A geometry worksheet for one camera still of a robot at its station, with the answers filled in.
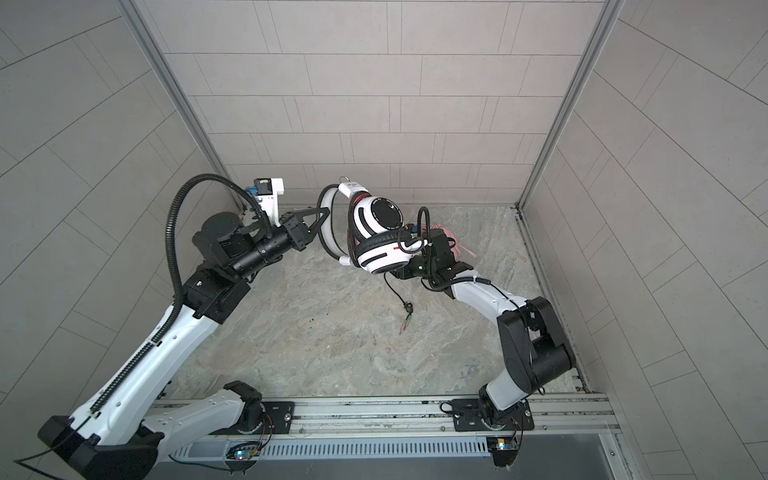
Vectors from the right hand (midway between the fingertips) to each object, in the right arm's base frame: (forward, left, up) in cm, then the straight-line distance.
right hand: (387, 264), depth 84 cm
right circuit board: (-43, -25, -16) cm, 52 cm away
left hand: (-7, +9, +29) cm, 31 cm away
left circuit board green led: (-40, +33, -10) cm, 53 cm away
